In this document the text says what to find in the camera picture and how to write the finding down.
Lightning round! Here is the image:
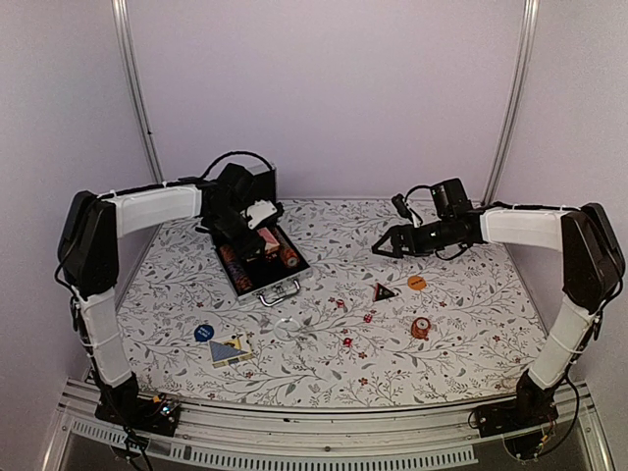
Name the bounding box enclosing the poker chip row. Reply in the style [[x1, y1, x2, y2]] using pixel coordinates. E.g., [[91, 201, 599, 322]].
[[275, 234, 300, 269], [219, 244, 254, 294]]

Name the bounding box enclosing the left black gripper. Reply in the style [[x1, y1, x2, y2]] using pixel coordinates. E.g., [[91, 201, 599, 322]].
[[207, 205, 267, 260]]

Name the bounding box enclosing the right aluminium frame post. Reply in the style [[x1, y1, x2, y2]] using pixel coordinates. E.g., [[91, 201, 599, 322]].
[[482, 0, 540, 204]]

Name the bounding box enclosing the blue round button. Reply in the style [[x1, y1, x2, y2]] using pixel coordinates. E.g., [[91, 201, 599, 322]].
[[193, 324, 215, 342]]

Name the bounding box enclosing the aluminium frame post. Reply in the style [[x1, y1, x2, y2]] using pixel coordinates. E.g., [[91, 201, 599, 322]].
[[111, 0, 164, 183], [482, 0, 540, 204]]

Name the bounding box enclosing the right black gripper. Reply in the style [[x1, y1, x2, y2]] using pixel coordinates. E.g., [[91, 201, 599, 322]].
[[373, 217, 456, 259]]

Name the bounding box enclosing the black triangle marker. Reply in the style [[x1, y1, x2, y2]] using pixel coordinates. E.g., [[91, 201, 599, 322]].
[[373, 283, 397, 302]]

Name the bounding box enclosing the clear round dealer button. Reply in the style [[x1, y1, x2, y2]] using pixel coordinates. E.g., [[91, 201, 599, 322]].
[[273, 317, 301, 341]]

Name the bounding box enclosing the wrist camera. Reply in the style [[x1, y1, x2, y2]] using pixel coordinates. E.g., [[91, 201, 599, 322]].
[[240, 200, 284, 230], [392, 178, 473, 227]]

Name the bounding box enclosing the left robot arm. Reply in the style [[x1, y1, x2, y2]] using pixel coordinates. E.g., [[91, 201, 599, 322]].
[[54, 164, 282, 426]]

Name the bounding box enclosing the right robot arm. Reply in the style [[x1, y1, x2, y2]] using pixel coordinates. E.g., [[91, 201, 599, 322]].
[[372, 200, 626, 428]]

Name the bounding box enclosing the blue playing card deck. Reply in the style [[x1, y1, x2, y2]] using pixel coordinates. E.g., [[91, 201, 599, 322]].
[[209, 333, 253, 368]]

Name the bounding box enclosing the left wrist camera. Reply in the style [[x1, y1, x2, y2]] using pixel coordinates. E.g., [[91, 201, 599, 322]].
[[240, 200, 284, 230]]

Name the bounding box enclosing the poker chip row left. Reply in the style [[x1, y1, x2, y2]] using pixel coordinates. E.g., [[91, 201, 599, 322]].
[[219, 244, 254, 294]]

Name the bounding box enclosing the orange round button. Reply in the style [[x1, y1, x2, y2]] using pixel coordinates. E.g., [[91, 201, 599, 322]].
[[407, 276, 427, 290]]

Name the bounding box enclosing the front aluminium rail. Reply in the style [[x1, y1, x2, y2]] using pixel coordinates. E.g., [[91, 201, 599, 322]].
[[42, 380, 615, 470]]

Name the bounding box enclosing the floral table mat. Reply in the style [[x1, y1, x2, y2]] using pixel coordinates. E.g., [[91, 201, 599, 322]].
[[117, 200, 545, 408]]

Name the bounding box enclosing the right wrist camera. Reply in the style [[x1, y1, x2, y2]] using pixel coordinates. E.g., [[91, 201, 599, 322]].
[[392, 178, 473, 227]]

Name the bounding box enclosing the poker chip row right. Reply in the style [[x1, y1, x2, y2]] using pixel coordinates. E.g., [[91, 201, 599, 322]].
[[275, 234, 300, 269]]

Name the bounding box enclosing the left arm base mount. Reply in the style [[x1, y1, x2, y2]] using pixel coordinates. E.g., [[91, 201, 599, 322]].
[[95, 388, 181, 438]]

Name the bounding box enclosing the orange poker chip stack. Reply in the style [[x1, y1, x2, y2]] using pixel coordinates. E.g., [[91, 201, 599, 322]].
[[410, 317, 432, 340]]

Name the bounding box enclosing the left aluminium frame post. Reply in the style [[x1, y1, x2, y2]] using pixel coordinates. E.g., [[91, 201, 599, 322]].
[[111, 0, 164, 183]]

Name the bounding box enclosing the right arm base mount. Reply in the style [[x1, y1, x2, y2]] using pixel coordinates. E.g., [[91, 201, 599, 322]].
[[468, 399, 558, 461]]

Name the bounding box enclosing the aluminium poker case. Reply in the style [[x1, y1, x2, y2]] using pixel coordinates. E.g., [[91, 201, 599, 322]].
[[214, 164, 314, 308]]

